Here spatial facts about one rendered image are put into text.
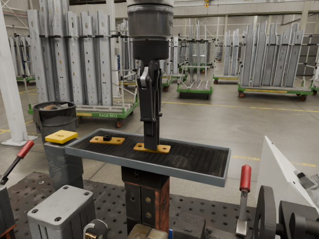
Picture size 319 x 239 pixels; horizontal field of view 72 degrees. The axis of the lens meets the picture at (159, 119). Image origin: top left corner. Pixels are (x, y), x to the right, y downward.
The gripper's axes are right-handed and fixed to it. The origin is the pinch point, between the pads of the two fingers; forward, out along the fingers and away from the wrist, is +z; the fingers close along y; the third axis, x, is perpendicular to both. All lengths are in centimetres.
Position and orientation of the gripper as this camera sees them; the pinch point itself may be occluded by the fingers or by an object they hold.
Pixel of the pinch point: (151, 132)
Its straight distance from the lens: 51.1
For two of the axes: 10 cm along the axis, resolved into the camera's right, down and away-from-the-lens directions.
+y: 2.1, -3.0, 9.3
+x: -9.8, -0.7, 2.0
